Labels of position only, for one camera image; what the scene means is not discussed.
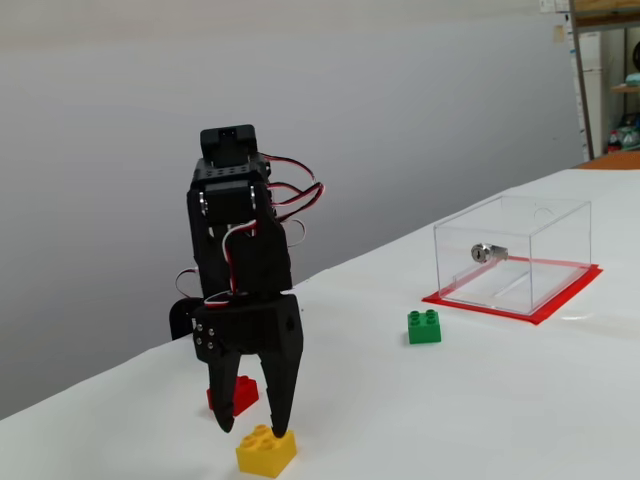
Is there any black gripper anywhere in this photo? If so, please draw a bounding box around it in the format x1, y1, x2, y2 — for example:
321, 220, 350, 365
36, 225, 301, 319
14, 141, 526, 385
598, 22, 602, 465
192, 219, 305, 436

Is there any yellow lego brick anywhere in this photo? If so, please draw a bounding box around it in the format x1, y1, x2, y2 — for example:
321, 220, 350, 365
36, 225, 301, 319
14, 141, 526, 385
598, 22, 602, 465
235, 423, 299, 474

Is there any red lego brick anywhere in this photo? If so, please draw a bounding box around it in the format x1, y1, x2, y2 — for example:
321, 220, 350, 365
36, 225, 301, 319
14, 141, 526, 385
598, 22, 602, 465
206, 374, 260, 417

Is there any green lego brick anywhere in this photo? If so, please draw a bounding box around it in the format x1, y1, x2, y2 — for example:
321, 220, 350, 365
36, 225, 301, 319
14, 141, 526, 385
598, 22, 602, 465
407, 309, 443, 346

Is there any transparent plastic box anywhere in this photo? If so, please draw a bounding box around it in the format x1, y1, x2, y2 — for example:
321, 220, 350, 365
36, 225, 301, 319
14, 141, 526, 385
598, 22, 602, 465
433, 194, 593, 316

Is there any silver cam lock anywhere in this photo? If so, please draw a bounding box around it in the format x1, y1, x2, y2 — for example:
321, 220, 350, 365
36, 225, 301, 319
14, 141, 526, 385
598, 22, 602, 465
469, 242, 510, 265

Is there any orange wooden tabletop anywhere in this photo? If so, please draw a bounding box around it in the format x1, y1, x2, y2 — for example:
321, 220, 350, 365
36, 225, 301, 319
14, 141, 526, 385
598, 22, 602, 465
574, 151, 640, 172

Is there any metal shelf rack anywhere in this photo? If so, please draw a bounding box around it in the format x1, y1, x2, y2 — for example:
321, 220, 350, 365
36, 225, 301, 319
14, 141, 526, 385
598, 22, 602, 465
568, 0, 640, 162

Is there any green plastic bottle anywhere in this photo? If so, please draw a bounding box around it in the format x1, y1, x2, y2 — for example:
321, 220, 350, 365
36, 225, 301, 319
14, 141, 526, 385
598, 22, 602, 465
619, 113, 640, 151

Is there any base servo cable loop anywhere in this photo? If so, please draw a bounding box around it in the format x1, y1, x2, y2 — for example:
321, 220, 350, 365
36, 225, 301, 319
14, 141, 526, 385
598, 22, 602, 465
174, 267, 202, 302

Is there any gripper servo cable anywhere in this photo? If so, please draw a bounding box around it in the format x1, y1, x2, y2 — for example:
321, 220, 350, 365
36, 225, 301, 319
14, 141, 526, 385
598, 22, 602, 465
203, 222, 262, 309

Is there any wrist servo cable bundle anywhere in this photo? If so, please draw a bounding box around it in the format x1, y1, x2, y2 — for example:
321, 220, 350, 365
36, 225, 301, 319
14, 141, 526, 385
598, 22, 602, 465
263, 154, 327, 249

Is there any red tape frame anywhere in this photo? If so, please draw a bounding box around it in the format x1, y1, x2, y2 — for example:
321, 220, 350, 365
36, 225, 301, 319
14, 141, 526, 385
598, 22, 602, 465
421, 255, 604, 329

